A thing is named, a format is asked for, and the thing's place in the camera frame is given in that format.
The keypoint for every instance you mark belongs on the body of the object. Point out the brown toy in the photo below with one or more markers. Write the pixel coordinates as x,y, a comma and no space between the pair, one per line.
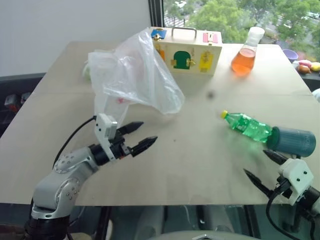
303,69

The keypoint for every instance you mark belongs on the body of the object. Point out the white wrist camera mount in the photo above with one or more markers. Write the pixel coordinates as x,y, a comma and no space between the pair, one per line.
102,130
297,172

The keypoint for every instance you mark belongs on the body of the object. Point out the yellow toy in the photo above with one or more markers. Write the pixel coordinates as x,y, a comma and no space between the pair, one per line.
315,66

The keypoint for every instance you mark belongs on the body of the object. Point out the black table leg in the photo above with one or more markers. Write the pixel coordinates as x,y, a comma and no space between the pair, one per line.
105,221

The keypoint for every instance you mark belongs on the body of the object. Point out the black and red device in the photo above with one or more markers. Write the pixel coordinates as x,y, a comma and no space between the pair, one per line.
10,100

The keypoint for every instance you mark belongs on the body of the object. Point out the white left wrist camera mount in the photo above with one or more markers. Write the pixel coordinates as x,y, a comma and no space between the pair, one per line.
102,130

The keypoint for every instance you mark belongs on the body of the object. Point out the pale green round object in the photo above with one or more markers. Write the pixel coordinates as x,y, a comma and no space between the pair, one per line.
86,72

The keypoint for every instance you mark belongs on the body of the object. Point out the teal cylindrical container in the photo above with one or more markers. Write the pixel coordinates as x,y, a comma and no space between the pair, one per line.
292,141

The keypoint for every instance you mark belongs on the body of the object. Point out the purple bowl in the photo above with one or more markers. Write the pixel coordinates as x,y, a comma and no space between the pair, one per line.
290,54

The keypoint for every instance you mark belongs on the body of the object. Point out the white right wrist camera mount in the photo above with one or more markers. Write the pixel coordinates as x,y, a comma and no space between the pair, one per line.
297,172

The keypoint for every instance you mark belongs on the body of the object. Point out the pink toy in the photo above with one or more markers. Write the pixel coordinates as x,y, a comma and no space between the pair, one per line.
303,62

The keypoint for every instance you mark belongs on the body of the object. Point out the flask with orange liquid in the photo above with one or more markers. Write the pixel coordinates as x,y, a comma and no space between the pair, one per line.
243,62

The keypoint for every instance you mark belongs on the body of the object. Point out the black window frame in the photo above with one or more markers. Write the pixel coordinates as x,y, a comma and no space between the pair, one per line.
156,12

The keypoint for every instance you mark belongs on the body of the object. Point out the translucent white plastic bag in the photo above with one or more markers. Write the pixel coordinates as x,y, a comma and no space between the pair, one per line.
140,75

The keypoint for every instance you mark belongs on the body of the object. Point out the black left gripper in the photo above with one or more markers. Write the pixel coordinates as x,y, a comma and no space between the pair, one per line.
121,148

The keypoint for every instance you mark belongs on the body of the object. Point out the green plastic bottle yellow cap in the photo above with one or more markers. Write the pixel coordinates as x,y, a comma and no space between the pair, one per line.
250,126

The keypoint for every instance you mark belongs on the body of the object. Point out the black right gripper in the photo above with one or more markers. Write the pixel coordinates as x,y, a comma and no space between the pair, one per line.
283,187

